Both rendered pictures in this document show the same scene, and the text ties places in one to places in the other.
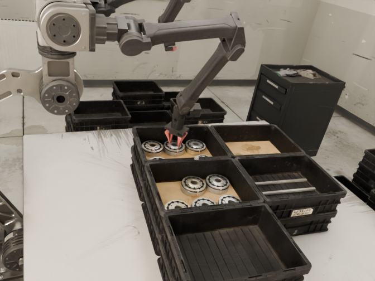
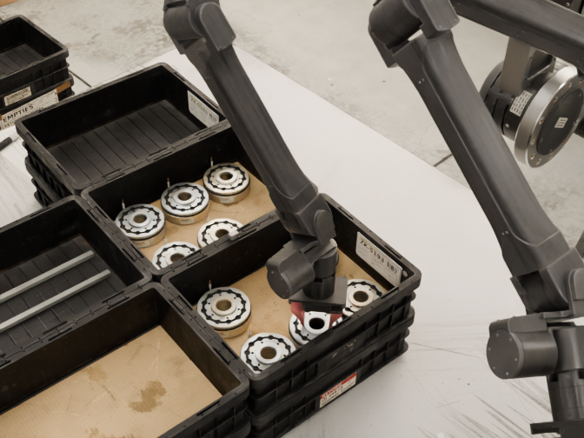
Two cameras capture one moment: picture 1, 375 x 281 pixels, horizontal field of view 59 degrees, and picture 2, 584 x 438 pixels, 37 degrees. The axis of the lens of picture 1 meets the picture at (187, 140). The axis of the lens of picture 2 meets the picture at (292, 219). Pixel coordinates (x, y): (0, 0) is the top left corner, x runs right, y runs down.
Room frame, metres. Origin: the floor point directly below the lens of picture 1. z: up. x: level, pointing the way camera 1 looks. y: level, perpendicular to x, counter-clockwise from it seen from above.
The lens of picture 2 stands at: (2.37, -0.29, 2.11)
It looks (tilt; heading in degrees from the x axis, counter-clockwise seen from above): 44 degrees down; 163
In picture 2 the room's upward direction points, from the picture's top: 1 degrees clockwise
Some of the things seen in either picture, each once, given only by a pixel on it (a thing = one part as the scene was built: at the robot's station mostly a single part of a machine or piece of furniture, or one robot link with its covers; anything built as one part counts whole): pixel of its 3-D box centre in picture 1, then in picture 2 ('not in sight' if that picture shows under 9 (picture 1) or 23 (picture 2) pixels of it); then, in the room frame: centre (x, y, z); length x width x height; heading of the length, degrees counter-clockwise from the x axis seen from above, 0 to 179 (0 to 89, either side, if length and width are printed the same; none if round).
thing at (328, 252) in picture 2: (180, 112); (317, 258); (1.40, 0.05, 1.04); 0.07 x 0.06 x 0.07; 117
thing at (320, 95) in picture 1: (287, 117); not in sight; (2.95, -0.90, 0.45); 0.60 x 0.45 x 0.90; 118
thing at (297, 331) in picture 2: (174, 145); (316, 326); (1.40, 0.06, 0.86); 0.10 x 0.10 x 0.01
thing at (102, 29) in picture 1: (101, 29); not in sight; (1.02, 0.31, 1.45); 0.09 x 0.08 x 0.12; 28
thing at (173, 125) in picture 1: (177, 124); (318, 281); (1.40, 0.06, 0.98); 0.10 x 0.07 x 0.07; 68
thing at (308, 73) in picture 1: (308, 73); not in sight; (3.05, -0.98, 0.88); 0.29 x 0.22 x 0.03; 118
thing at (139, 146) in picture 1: (179, 143); (292, 281); (1.33, 0.03, 0.92); 0.40 x 0.30 x 0.02; 113
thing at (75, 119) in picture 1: (99, 135); not in sight; (2.18, 0.67, 0.37); 0.40 x 0.30 x 0.45; 118
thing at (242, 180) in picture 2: (177, 209); (226, 178); (0.95, -0.01, 0.86); 0.10 x 0.10 x 0.01
